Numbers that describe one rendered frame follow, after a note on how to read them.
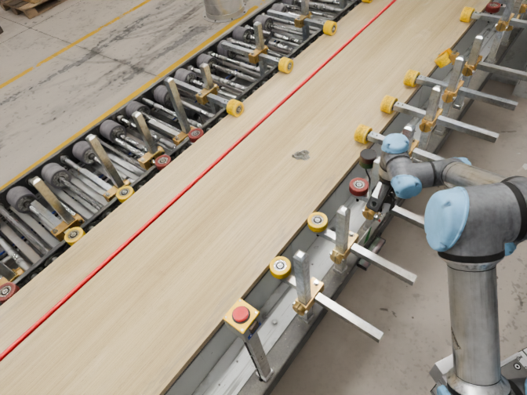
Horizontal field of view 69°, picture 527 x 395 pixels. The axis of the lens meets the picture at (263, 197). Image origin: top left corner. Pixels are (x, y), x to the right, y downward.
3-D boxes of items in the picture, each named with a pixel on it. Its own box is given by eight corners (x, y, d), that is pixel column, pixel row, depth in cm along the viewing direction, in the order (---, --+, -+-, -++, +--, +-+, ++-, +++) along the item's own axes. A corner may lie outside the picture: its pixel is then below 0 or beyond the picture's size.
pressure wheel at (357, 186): (369, 198, 171) (372, 181, 162) (361, 210, 168) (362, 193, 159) (354, 190, 175) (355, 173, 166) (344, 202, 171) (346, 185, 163)
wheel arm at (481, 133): (497, 139, 167) (499, 132, 164) (494, 143, 165) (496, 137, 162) (389, 103, 190) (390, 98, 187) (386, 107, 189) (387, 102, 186)
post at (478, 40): (459, 114, 221) (485, 34, 185) (456, 117, 220) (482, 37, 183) (452, 112, 223) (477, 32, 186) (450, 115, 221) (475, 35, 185)
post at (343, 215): (345, 276, 166) (350, 208, 130) (341, 282, 165) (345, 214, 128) (338, 272, 168) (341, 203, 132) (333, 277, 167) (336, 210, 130)
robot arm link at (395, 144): (387, 153, 111) (379, 132, 117) (383, 177, 120) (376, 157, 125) (414, 148, 111) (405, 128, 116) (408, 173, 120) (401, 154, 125)
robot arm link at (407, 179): (438, 180, 105) (425, 151, 112) (397, 185, 106) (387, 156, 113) (432, 197, 112) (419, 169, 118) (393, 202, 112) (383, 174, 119)
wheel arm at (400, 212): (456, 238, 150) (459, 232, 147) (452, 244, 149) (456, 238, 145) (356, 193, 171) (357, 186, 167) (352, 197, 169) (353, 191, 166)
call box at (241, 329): (263, 323, 105) (259, 311, 99) (247, 344, 102) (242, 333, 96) (244, 309, 108) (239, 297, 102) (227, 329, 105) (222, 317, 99)
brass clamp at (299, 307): (325, 290, 144) (325, 284, 141) (305, 318, 139) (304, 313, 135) (311, 281, 147) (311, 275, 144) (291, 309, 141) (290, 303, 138)
